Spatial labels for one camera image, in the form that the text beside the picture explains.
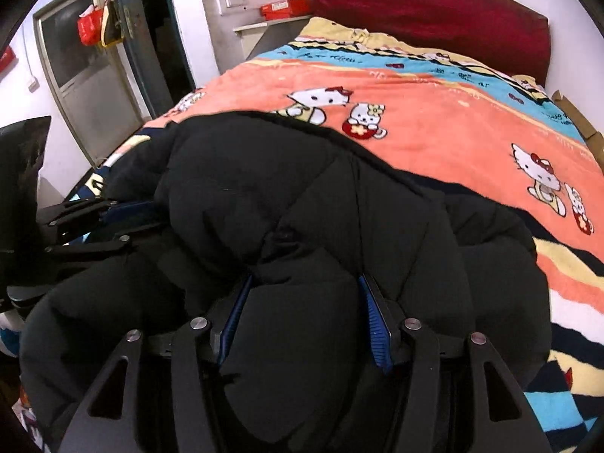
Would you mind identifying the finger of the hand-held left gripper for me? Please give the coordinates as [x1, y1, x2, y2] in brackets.
[37, 197, 162, 228]
[45, 233, 142, 258]

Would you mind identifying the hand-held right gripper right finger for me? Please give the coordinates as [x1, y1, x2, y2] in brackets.
[357, 275, 553, 453]

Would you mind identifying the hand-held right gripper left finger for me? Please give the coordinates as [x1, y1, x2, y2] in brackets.
[59, 275, 256, 453]

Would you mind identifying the black hooded puffer jacket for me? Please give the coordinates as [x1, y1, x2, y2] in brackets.
[19, 111, 553, 453]

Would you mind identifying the grey framed glass door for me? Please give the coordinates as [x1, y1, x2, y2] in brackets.
[33, 0, 143, 167]

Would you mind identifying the dark green door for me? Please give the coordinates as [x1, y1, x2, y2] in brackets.
[106, 0, 197, 120]

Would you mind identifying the red hanging bag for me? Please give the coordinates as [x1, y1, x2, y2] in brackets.
[76, 4, 106, 46]

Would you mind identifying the yellow and black hanging bag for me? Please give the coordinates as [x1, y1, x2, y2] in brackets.
[99, 0, 125, 48]

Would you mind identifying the cartoon cat printed blanket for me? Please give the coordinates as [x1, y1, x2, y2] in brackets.
[0, 15, 604, 453]

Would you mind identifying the white bedside cabinet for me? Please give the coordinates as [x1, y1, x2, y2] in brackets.
[233, 14, 313, 62]

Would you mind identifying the red flat box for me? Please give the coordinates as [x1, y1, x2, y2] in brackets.
[260, 0, 312, 21]

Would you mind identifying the brown cardboard sheet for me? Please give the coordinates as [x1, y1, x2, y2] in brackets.
[550, 89, 604, 153]

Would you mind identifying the dark red headboard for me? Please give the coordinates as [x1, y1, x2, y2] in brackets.
[309, 0, 552, 88]

